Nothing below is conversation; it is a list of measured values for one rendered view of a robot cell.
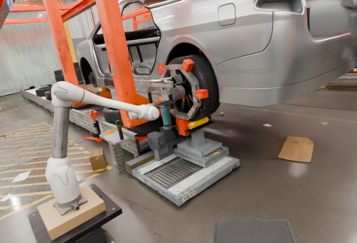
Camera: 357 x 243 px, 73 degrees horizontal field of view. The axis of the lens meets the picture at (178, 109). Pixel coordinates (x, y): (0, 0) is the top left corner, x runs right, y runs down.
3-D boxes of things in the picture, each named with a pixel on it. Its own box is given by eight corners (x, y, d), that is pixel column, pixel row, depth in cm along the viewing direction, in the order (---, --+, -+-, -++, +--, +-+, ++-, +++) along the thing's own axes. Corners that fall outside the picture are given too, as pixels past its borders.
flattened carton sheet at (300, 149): (314, 140, 281) (314, 137, 280) (310, 163, 237) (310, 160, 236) (286, 138, 297) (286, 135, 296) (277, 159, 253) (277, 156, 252)
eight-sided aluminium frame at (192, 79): (203, 120, 229) (196, 63, 214) (198, 122, 225) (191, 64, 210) (169, 113, 270) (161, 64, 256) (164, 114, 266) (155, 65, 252)
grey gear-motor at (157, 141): (188, 150, 287) (184, 122, 278) (159, 165, 262) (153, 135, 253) (178, 146, 301) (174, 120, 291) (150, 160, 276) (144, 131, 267)
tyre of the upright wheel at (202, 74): (234, 81, 220) (189, 41, 249) (217, 87, 206) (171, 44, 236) (208, 127, 265) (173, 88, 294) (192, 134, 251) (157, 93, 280)
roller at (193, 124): (211, 121, 253) (210, 115, 252) (190, 130, 236) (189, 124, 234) (206, 120, 258) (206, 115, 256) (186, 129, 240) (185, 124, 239)
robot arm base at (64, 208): (64, 218, 152) (61, 211, 150) (52, 206, 168) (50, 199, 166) (91, 203, 164) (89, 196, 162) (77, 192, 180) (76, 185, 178)
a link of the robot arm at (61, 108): (48, 192, 167) (42, 180, 184) (73, 188, 177) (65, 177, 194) (53, 80, 161) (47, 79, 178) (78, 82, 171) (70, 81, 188)
